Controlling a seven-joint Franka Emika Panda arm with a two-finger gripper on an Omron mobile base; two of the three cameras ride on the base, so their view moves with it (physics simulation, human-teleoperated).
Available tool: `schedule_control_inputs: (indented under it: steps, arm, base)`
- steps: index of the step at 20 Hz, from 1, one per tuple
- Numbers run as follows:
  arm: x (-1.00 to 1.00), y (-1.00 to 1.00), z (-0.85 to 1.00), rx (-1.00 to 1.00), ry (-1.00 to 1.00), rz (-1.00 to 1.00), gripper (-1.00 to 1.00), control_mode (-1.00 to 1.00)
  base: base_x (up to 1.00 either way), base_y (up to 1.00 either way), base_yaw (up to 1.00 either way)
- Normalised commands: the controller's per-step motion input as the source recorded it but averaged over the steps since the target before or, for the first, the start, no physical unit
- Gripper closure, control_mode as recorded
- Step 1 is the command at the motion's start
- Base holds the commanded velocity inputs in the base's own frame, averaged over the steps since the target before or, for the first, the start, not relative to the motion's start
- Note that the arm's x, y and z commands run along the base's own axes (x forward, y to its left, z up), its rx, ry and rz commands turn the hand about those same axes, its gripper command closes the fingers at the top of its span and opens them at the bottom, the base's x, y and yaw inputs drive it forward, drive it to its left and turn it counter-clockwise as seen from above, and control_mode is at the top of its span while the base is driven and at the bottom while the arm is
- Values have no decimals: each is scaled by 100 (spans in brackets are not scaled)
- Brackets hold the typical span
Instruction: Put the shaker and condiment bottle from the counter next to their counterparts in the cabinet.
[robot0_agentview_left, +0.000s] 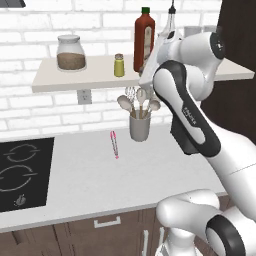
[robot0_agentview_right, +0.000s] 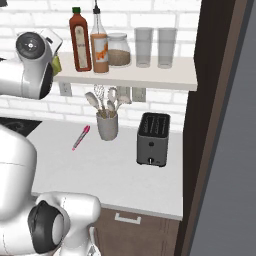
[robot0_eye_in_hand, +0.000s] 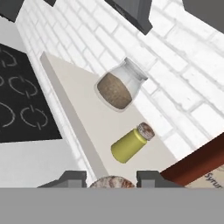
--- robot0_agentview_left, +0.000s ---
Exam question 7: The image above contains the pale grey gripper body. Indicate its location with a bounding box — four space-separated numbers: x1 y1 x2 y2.
138 32 174 89

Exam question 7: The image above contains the beige wall shelf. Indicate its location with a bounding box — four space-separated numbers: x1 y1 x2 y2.
31 54 256 94

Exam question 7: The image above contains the white wall outlet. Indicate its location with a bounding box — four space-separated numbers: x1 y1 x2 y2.
77 88 93 105

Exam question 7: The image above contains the white drawer handle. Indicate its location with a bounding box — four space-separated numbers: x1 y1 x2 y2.
93 216 122 229

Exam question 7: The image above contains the clear bottle with black spout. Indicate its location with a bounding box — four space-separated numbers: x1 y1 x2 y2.
161 0 183 37

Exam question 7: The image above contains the white cabinet door handle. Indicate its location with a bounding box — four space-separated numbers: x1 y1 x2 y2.
142 229 150 256
158 226 166 249

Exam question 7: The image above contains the black hob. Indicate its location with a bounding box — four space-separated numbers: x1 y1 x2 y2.
0 137 55 213

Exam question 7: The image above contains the brown drawer front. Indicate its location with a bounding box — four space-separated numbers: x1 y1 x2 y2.
66 210 143 256

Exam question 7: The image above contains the dark brown tall cabinet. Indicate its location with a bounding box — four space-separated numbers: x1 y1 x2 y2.
199 0 256 146

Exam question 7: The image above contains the pink and red peeler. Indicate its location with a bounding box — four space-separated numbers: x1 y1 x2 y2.
109 130 120 160

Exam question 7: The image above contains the glass jar with brown contents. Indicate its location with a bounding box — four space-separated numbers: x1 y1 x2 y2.
55 34 87 72

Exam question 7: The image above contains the grey cup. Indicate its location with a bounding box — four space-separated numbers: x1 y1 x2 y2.
203 24 218 34
183 25 203 38

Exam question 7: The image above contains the grey utensil pot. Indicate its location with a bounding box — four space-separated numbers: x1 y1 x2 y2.
129 110 152 143

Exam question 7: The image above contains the brown cabinet door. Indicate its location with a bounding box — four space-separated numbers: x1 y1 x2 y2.
139 208 168 256
0 225 68 256

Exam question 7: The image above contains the yellow-green shaker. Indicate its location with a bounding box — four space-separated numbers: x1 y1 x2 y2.
113 53 125 78

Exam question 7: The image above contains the metal whisk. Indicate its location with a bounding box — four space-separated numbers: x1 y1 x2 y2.
124 86 138 105

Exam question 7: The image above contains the red condiment bottle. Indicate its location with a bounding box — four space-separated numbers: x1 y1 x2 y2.
133 6 156 74

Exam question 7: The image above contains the dark range hood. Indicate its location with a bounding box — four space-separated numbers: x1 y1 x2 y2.
0 0 27 8

